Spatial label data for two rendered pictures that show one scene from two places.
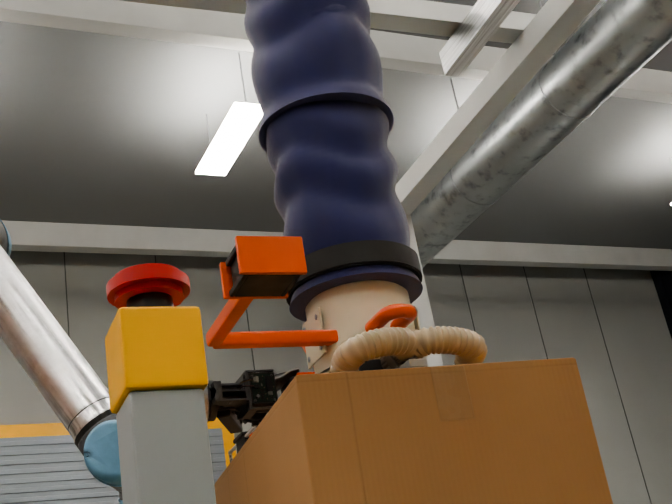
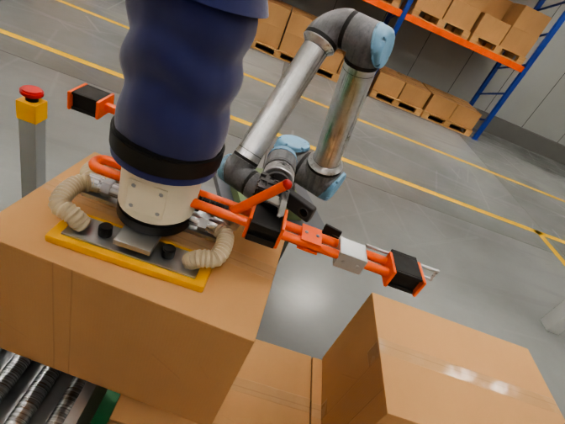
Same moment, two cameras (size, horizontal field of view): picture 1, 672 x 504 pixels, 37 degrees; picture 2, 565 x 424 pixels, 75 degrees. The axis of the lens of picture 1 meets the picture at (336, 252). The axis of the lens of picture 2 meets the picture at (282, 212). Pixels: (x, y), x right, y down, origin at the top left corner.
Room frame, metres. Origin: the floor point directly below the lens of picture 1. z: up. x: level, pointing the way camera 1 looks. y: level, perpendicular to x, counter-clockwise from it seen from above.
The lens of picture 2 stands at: (2.00, -0.57, 1.70)
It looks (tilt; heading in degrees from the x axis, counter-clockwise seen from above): 33 degrees down; 107
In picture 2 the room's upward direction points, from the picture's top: 25 degrees clockwise
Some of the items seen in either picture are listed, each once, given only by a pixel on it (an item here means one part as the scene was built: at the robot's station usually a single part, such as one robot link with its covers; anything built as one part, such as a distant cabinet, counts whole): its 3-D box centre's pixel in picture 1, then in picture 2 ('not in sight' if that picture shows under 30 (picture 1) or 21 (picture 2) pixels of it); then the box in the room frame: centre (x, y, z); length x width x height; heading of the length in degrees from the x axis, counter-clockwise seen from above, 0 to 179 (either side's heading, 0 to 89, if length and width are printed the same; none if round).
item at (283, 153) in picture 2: not in sight; (280, 166); (1.65, 0.37, 1.20); 0.12 x 0.09 x 0.10; 115
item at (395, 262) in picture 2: not in sight; (402, 273); (2.10, 0.22, 1.21); 0.08 x 0.07 x 0.05; 24
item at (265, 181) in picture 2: (240, 397); (271, 192); (1.71, 0.21, 1.20); 0.12 x 0.09 x 0.08; 115
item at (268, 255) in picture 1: (262, 268); (91, 101); (1.17, 0.09, 1.20); 0.09 x 0.08 x 0.05; 114
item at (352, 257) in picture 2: not in sight; (349, 255); (1.97, 0.17, 1.20); 0.07 x 0.07 x 0.04; 24
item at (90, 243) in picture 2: not in sight; (136, 245); (1.59, -0.10, 1.09); 0.34 x 0.10 x 0.05; 24
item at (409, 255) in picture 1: (351, 280); (170, 140); (1.54, -0.02, 1.31); 0.23 x 0.23 x 0.04
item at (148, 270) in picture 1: (149, 298); (31, 94); (0.79, 0.16, 1.02); 0.07 x 0.07 x 0.04
